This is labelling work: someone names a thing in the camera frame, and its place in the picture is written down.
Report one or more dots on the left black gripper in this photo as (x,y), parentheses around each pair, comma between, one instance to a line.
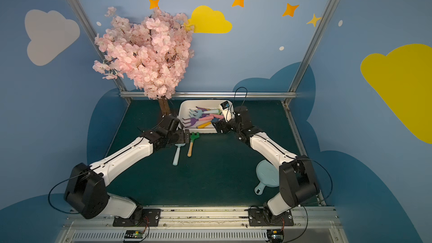
(185,136)

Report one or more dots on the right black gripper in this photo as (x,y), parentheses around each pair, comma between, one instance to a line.
(221,126)

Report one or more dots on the white plastic storage box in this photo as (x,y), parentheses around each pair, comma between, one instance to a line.
(186,106)

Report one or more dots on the green rake wooden handle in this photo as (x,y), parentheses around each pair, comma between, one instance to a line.
(193,137)

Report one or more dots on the light blue hand fork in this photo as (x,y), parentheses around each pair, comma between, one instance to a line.
(177,154)
(202,113)

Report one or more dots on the purple fork pink handle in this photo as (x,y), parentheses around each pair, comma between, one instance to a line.
(211,110)

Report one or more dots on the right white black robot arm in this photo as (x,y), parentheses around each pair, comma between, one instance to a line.
(297,177)

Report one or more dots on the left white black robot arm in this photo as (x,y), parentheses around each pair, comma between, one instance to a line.
(86,189)

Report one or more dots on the light blue leaf-shaped plate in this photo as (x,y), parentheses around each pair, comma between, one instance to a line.
(268,176)

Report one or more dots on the pink cherry blossom tree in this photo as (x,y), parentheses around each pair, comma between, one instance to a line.
(154,54)

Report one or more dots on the left green circuit board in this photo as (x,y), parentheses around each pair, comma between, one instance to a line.
(134,235)

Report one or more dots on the green circuit board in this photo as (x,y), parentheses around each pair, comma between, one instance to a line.
(274,236)
(134,235)

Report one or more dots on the right green circuit board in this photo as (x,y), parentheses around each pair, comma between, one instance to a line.
(274,236)

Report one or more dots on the dark square tree base plate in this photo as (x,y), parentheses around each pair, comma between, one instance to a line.
(171,113)

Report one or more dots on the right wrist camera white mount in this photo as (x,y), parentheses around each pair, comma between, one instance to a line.
(227,110)

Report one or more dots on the purple rake pink handle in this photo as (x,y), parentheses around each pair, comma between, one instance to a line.
(190,122)

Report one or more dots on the blue rake orange handle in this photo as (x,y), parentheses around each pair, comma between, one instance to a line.
(207,125)

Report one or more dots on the horizontal aluminium frame bar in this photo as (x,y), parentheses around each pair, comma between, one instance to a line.
(228,95)

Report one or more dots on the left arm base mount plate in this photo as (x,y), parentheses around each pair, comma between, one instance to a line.
(141,217)

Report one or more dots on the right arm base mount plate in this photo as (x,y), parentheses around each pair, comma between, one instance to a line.
(263,217)

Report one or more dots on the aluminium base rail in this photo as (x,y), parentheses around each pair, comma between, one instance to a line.
(210,225)

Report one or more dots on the right diagonal aluminium frame bar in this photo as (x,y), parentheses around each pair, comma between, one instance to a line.
(313,45)

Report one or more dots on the diagonal aluminium frame bar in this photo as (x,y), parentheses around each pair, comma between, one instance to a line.
(313,45)
(85,23)

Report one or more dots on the left diagonal aluminium frame bar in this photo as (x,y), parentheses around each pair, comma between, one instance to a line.
(85,23)

